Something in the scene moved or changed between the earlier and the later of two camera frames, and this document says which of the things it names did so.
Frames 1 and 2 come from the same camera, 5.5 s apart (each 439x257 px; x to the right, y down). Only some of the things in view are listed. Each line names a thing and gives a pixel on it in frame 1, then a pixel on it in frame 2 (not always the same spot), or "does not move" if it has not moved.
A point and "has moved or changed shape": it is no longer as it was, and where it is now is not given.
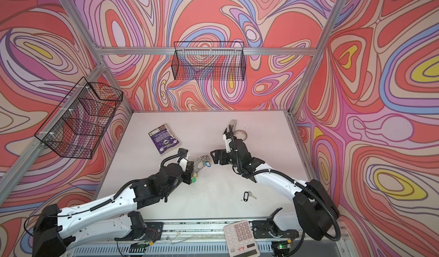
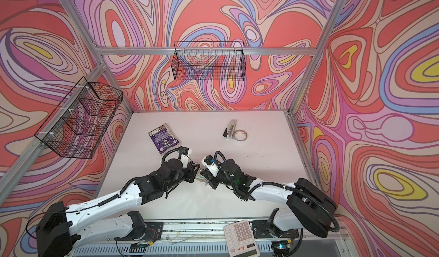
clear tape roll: (242, 135) does not move
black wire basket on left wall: (73, 129) does not move
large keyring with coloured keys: (199, 163) has moved or changed shape
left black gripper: (188, 172) does not move
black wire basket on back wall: (209, 61) does not move
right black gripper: (218, 156) -> (212, 180)
